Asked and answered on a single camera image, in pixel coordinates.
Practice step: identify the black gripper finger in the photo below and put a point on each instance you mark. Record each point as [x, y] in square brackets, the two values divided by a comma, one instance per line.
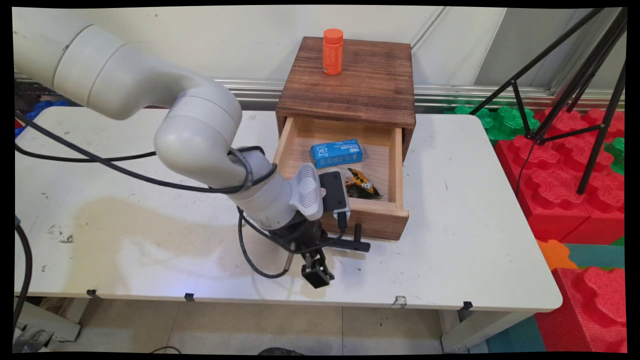
[317, 274]

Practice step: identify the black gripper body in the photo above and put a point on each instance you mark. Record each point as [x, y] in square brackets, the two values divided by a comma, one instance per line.
[300, 237]

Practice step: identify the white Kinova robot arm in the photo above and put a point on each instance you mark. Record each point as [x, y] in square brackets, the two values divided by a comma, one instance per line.
[200, 135]

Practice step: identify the yellow black snack packet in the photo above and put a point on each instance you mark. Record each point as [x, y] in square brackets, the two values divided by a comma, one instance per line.
[361, 186]

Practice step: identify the white tape scrap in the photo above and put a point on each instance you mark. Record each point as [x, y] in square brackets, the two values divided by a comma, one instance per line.
[399, 301]

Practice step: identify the blue cardboard box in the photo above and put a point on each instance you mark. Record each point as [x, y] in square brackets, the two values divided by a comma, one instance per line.
[336, 153]

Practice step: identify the black table edge clip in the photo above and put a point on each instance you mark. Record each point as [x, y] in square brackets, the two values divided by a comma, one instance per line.
[466, 305]
[189, 297]
[92, 293]

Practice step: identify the brown wooden cabinet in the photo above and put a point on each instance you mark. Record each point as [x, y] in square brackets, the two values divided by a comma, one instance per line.
[350, 90]

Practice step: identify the white table leg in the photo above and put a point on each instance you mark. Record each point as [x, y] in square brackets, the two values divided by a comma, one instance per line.
[475, 330]

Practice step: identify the orange plastic bottle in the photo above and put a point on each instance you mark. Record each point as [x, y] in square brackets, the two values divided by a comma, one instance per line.
[332, 50]

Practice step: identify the teal foam floor mat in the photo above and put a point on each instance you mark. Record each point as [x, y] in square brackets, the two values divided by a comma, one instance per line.
[595, 256]
[515, 337]

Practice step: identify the green foam block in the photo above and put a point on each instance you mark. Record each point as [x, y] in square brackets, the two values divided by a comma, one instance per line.
[618, 155]
[505, 122]

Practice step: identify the orange foam piece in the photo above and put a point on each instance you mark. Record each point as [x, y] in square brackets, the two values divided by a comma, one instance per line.
[554, 254]

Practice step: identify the red foam block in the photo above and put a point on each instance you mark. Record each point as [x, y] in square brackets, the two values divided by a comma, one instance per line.
[607, 200]
[590, 310]
[550, 180]

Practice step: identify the blue foam piece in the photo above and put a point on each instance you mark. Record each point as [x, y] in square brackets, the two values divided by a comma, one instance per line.
[42, 110]

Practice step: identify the black tripod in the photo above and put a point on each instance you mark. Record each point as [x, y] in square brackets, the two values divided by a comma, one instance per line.
[595, 55]

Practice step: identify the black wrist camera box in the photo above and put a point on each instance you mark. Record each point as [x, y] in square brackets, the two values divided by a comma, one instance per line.
[334, 192]

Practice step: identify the aluminium wall rail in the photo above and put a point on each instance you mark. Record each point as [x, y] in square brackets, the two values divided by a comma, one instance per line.
[250, 90]

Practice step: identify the grey table frame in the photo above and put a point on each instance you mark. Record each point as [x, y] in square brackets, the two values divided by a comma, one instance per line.
[45, 322]

